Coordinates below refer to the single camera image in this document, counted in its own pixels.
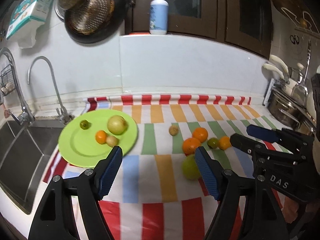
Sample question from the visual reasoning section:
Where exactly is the small orange mandarin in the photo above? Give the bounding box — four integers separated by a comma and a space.
95, 130, 107, 145

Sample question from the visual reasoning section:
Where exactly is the yellowish brown round fruit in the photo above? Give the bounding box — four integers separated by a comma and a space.
106, 135, 119, 147

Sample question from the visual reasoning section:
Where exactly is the small green fruit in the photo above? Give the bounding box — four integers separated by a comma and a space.
80, 120, 90, 130

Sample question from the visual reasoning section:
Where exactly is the small brownish kiwi fruit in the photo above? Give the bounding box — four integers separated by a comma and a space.
169, 125, 179, 137

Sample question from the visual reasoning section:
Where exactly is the green apple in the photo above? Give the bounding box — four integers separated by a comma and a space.
107, 115, 128, 135

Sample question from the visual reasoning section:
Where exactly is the stainless steel pot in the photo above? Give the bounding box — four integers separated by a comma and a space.
267, 90, 301, 129

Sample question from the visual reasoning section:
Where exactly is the metal spatula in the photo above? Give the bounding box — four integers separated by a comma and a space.
291, 40, 312, 107

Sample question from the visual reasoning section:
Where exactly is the white dish rack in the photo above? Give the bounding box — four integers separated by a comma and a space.
262, 78, 275, 107

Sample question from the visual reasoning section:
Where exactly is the yellow orange right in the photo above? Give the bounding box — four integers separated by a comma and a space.
218, 136, 232, 151

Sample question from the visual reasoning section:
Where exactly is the green tangerine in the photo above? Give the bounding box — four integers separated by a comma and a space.
207, 138, 219, 149

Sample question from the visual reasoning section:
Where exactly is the stainless steel sink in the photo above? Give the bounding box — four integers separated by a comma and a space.
1, 119, 64, 214

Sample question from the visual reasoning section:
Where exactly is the lime green plate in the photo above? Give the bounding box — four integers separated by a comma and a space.
58, 109, 138, 168

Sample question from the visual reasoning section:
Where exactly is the striped colourful tablecloth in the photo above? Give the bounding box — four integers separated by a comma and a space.
42, 94, 301, 240

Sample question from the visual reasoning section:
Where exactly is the slim chrome faucet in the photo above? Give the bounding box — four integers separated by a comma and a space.
27, 56, 75, 125

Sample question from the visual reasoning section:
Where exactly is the large chrome pull faucet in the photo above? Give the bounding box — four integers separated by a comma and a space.
1, 47, 35, 125

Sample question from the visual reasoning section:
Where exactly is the white blue pump bottle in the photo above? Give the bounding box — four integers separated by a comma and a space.
149, 0, 169, 35

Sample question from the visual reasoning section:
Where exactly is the metal colander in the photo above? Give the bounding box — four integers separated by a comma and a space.
66, 0, 115, 35

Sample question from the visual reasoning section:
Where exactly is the black wok pan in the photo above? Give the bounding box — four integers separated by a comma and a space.
64, 0, 129, 44

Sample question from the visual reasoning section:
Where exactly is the tissue paper package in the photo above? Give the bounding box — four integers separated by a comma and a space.
6, 0, 53, 49

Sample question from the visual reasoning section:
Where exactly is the white handled utensil lower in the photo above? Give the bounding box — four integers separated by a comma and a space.
263, 63, 285, 80

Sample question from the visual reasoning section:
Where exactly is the white handled utensil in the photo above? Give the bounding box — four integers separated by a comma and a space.
270, 54, 289, 76
263, 63, 285, 80

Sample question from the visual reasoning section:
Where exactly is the white handled utensil upper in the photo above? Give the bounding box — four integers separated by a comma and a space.
270, 54, 289, 76

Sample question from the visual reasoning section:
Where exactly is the dark wooden window frame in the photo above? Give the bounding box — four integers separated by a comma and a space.
125, 0, 272, 59

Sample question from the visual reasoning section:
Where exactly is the wire sink caddy basket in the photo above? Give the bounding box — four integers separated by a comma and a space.
1, 64, 16, 96

